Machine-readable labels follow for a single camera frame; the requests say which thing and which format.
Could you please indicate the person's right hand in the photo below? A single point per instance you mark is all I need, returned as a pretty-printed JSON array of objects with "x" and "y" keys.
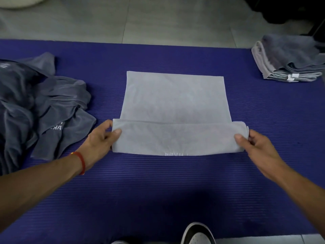
[{"x": 264, "y": 157}]

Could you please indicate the person's left hand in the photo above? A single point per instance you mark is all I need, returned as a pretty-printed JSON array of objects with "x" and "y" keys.
[{"x": 96, "y": 147}]

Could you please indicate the pile of dark grey towels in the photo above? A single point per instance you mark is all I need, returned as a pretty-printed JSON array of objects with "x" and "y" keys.
[{"x": 38, "y": 109}]

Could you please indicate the purple ribbed mat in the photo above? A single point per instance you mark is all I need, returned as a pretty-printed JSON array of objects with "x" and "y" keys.
[{"x": 177, "y": 188}]

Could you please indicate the person's right forearm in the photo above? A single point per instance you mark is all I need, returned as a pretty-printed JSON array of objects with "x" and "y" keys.
[{"x": 304, "y": 193}]

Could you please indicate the person's left forearm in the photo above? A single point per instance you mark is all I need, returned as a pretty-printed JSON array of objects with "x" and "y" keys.
[{"x": 35, "y": 185}]

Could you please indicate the black and white sneaker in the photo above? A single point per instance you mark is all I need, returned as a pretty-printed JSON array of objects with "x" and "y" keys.
[
  {"x": 119, "y": 242},
  {"x": 199, "y": 236}
]

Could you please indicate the black weight stack machine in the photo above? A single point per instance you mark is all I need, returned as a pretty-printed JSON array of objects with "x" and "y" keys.
[{"x": 284, "y": 10}]

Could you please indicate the white perforated laundry basket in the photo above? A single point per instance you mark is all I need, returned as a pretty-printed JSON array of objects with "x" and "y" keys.
[{"x": 20, "y": 1}]

